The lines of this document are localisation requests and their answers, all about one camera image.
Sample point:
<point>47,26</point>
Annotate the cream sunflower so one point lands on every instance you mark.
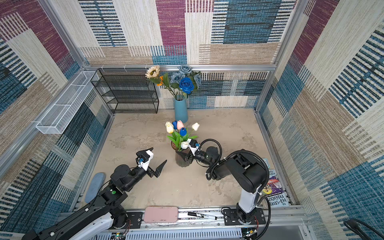
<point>154,72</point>

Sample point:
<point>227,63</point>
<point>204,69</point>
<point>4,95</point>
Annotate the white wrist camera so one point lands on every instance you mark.
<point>194,146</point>
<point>144,162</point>

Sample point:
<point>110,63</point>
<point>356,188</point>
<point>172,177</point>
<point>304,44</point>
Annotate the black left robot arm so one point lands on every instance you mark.
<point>105,210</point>

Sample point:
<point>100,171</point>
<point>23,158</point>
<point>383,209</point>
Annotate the yellow tulip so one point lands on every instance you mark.
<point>173,136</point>

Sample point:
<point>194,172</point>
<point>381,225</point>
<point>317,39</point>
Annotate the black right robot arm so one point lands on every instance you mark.
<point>247,168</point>

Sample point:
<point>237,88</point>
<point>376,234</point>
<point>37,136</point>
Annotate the dark red glass vase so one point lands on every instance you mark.
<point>180,159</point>

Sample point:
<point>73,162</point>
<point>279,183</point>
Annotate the pink case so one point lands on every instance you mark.
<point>161,214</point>

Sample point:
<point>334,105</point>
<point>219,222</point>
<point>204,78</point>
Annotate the grey blue glasses case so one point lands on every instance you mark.
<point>96,183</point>

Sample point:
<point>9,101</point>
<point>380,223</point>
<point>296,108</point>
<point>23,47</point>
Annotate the black marker pen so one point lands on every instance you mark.
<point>202,216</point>

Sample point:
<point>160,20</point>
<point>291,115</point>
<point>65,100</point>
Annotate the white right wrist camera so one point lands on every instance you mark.
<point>194,146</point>

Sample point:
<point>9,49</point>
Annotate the blue rose bouquet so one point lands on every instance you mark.
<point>183,72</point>

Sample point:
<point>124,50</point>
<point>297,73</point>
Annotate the white wire mesh basket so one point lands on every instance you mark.
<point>58,117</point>

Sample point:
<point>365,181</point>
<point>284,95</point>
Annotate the light blue ceramic vase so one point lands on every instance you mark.
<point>180,108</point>

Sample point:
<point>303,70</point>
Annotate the pale white tulip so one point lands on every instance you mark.
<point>184,145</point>

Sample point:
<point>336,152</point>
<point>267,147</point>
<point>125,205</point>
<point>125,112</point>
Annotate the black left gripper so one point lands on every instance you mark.
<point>150,173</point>

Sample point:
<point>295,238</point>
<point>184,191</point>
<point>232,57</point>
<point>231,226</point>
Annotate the blue tulip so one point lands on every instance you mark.
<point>183,135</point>
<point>175,125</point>

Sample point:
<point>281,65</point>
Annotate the cream white tulip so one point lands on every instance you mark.
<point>167,123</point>

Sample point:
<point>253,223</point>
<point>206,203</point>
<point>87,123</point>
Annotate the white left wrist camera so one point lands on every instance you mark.
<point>144,162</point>

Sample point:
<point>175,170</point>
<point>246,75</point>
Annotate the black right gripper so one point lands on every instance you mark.
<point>186,156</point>

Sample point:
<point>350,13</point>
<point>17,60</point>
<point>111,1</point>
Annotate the black mesh shelf rack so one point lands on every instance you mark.
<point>126,90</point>

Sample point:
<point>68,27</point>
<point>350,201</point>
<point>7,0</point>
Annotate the small teal clock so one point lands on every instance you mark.
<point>267,163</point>

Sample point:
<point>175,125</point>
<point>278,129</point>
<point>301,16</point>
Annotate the orange marigold flower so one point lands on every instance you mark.
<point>160,81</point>

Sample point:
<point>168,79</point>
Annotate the pink tulip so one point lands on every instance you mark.
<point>180,125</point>

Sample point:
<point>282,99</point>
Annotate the colourful book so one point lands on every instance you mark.
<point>274,191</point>

